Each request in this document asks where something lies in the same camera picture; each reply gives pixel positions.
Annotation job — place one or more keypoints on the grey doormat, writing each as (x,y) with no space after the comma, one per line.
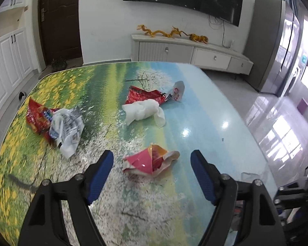
(45,72)

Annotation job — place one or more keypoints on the white shoe cabinet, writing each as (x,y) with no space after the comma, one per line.
(7,56)

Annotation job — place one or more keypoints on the grey refrigerator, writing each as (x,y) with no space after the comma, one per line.
(272,43)

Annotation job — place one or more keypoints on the white and red packet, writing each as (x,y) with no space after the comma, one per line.
(177,92)

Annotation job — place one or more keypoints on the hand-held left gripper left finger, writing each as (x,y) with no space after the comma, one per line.
(100,176)

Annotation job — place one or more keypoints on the grey slipper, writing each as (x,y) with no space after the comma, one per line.
(21,96)

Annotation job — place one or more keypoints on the white printed plastic bag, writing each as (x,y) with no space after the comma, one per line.
(66,130)

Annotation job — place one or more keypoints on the purple box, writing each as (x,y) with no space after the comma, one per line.
(304,106)

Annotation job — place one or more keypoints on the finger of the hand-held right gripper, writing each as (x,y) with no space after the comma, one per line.
(291,193)

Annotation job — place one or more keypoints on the red and yellow wrapper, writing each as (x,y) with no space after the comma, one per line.
(143,162)

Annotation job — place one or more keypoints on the clear plastic wrapper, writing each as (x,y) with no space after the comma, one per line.
(254,176)

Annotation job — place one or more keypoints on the red foil wrapper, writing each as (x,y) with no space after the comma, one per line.
(141,96)

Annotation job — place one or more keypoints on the white television stand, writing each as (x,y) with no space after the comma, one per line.
(192,53)

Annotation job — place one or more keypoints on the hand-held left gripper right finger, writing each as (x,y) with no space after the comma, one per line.
(204,176)

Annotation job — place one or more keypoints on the white plastic sheet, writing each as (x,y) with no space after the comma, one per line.
(141,111)

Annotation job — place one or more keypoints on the brown shoe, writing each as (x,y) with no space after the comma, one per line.
(54,63)
(61,62)

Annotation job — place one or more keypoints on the long golden dragon figurine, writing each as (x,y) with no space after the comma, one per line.
(150,30)

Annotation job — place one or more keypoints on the white power strip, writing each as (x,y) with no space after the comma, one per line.
(232,43)

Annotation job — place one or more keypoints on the dark brown entrance door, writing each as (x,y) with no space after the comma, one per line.
(59,18)

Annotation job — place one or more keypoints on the red snack bag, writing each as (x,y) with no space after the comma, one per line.
(36,117)

